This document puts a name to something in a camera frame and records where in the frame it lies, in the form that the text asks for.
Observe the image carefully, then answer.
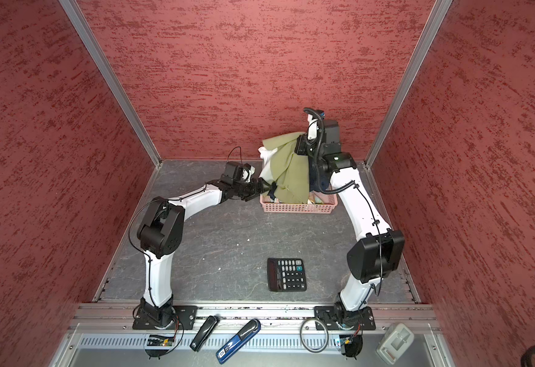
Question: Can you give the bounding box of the left small circuit board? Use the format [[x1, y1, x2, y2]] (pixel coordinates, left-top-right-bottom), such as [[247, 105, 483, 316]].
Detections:
[[146, 334, 176, 348]]

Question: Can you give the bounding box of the olive green skirt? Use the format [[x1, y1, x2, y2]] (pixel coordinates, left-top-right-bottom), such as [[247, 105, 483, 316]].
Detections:
[[258, 132, 310, 203]]

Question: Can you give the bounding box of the black desk calculator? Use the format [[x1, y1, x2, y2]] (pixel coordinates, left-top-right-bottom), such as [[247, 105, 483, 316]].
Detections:
[[267, 258, 307, 292]]

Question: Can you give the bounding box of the pastel patterned cloth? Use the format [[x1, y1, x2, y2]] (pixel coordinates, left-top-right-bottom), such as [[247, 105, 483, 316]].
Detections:
[[307, 191, 334, 205]]

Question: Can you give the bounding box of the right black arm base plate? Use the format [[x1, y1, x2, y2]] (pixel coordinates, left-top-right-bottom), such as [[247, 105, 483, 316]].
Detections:
[[313, 306, 377, 332]]

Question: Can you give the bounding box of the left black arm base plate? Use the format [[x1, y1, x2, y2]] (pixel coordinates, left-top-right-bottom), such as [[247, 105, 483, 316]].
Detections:
[[132, 306, 198, 332]]

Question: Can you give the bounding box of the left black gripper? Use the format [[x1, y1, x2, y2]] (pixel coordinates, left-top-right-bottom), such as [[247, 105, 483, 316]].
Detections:
[[233, 177, 273, 200]]

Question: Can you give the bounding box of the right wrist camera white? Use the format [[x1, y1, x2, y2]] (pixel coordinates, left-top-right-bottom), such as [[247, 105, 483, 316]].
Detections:
[[307, 115, 319, 142]]

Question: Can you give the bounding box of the right small circuit board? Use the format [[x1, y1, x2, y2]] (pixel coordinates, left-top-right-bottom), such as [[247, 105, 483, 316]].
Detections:
[[335, 335, 363, 359]]

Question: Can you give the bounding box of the grey plastic dispenser box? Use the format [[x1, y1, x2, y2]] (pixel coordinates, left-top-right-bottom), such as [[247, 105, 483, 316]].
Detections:
[[376, 323, 414, 365]]

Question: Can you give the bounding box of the grey coiled cable ring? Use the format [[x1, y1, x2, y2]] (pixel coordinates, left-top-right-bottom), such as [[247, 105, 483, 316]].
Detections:
[[300, 318, 330, 354]]

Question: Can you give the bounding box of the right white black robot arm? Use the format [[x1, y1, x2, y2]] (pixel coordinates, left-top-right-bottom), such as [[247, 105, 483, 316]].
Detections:
[[295, 109, 405, 330]]

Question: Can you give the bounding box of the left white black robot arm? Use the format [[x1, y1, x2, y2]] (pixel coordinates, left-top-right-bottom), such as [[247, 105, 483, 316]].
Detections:
[[136, 178, 271, 330]]

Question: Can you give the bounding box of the blue black stapler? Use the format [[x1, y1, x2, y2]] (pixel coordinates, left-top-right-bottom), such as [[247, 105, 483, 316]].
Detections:
[[216, 319, 261, 365]]

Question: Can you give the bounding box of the pink plastic basket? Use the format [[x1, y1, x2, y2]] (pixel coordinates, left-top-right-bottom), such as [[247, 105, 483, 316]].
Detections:
[[259, 195, 338, 214]]

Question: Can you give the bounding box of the small circuit board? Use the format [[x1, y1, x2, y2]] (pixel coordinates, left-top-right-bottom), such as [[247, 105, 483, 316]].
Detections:
[[146, 334, 176, 348], [335, 335, 363, 359]]

